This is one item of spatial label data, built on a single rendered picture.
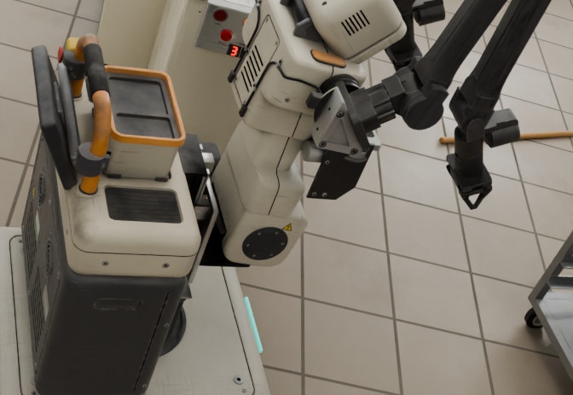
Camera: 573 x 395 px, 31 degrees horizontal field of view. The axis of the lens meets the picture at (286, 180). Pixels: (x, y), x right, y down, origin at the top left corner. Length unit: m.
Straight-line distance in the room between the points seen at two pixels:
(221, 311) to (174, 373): 0.25
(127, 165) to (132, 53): 1.60
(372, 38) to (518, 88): 2.73
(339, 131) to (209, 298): 0.86
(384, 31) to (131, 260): 0.66
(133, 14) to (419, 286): 1.31
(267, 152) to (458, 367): 1.29
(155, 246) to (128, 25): 1.67
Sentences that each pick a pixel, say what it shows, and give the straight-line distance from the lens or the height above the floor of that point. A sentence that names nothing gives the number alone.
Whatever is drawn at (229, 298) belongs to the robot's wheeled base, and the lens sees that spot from 2.70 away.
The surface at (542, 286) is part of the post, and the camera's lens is 3.36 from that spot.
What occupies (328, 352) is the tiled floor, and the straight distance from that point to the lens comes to 3.07.
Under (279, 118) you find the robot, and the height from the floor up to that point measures 0.98.
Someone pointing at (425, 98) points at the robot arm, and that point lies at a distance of 1.93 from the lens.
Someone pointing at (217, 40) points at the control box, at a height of 0.74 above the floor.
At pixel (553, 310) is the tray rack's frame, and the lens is 3.39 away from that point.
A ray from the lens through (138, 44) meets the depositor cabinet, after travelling 3.63.
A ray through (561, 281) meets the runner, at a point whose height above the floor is 0.24.
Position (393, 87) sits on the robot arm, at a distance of 1.96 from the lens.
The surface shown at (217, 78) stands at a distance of 2.84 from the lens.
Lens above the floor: 2.17
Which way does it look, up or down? 37 degrees down
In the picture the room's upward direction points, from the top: 23 degrees clockwise
